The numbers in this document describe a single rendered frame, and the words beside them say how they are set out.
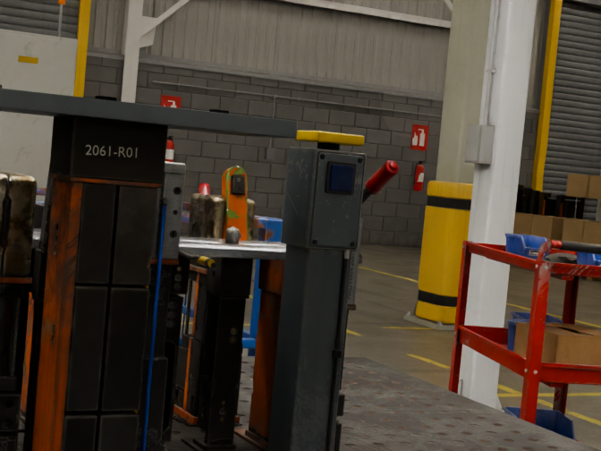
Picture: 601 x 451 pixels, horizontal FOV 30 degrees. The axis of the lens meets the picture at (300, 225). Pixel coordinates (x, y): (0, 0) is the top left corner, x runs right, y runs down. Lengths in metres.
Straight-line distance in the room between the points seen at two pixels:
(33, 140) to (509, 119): 5.06
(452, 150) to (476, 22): 0.97
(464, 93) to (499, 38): 3.15
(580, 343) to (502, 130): 1.99
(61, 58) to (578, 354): 6.69
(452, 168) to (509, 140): 3.21
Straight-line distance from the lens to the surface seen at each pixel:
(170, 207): 1.34
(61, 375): 1.17
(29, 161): 9.49
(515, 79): 5.42
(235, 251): 1.51
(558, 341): 3.54
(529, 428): 2.03
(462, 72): 8.61
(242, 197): 1.76
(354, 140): 1.27
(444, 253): 8.51
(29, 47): 9.50
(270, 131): 1.18
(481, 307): 5.39
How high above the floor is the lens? 1.12
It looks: 3 degrees down
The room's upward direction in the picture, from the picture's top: 5 degrees clockwise
